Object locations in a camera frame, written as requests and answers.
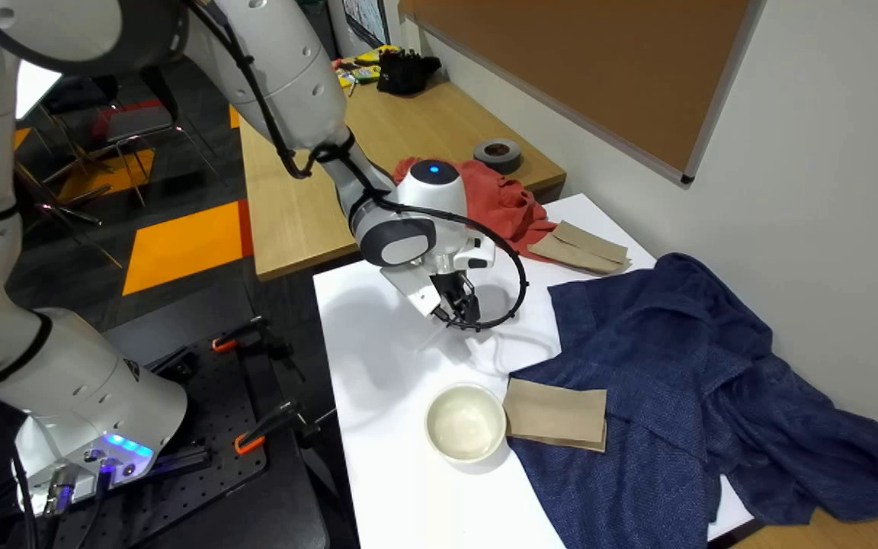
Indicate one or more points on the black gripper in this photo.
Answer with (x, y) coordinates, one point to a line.
(450, 280)

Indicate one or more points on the white desk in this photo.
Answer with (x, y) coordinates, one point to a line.
(35, 87)

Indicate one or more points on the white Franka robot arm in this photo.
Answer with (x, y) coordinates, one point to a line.
(275, 63)

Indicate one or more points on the wooden table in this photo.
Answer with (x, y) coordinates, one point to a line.
(428, 125)

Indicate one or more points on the cork pin board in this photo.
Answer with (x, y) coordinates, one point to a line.
(579, 63)

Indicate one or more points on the orange floor mat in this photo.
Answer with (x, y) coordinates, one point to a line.
(184, 249)

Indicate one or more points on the black metal stand frame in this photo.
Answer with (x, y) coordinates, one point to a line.
(75, 171)

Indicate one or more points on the dark blue cloth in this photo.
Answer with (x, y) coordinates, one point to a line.
(685, 385)

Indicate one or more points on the white round bowl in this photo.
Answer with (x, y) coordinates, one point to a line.
(468, 422)

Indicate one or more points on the grey tape roll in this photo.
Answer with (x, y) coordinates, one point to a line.
(498, 157)

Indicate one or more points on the black crumpled glove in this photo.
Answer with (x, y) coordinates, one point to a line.
(409, 73)

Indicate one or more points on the red cloth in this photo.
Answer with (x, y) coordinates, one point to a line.
(504, 209)

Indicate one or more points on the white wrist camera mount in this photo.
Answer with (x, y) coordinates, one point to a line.
(474, 252)

